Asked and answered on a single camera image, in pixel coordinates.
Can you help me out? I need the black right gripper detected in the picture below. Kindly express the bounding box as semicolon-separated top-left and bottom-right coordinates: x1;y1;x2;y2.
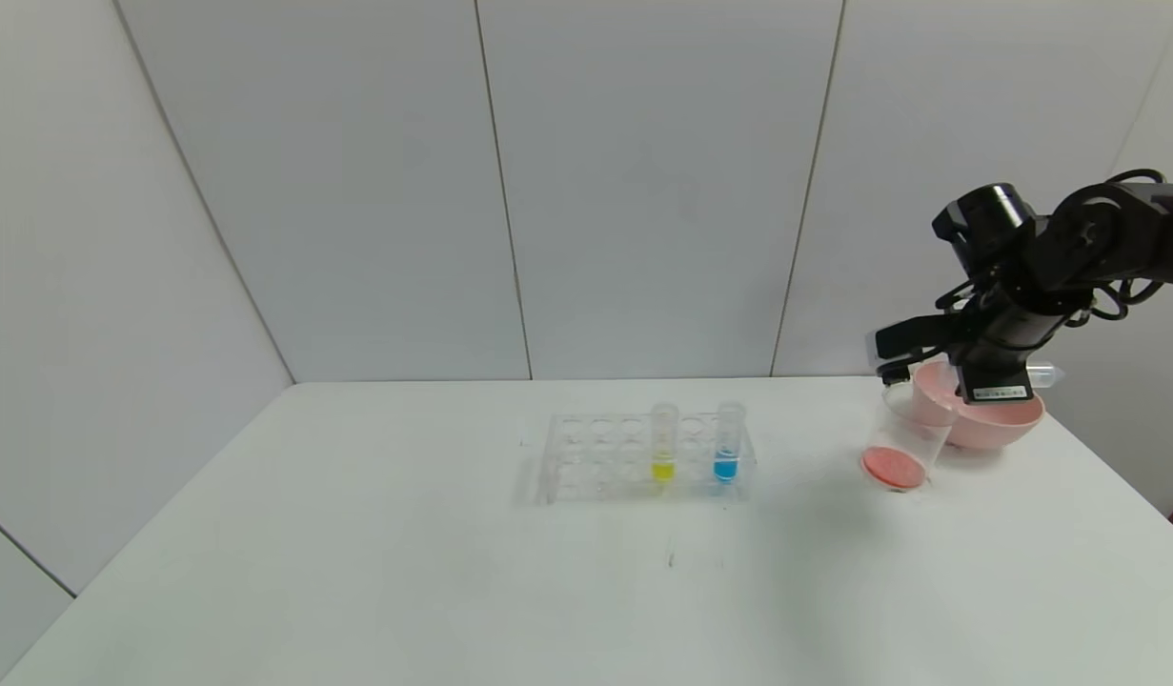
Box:
946;294;1071;405

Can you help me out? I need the blue pigment test tube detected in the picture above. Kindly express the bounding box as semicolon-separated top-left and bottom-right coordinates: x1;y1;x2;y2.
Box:
715;402;745;484

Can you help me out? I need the yellow pigment test tube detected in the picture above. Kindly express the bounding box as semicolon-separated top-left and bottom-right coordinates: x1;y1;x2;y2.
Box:
650;402;679;484

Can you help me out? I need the clear acrylic test tube rack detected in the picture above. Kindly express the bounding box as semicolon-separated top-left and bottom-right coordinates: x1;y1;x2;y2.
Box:
538;405;757;506

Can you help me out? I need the pink bowl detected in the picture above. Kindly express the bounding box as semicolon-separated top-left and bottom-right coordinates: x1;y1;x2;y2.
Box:
910;360;1044;451

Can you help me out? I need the clear plastic beaker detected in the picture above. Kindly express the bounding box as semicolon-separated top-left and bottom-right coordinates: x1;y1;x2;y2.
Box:
860;381;957;494

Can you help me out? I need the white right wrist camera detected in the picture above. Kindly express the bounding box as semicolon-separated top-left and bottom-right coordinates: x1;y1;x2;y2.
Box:
867;314;978;385

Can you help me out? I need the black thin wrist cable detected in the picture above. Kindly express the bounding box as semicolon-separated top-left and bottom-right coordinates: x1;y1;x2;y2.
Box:
1086;274;1161;322

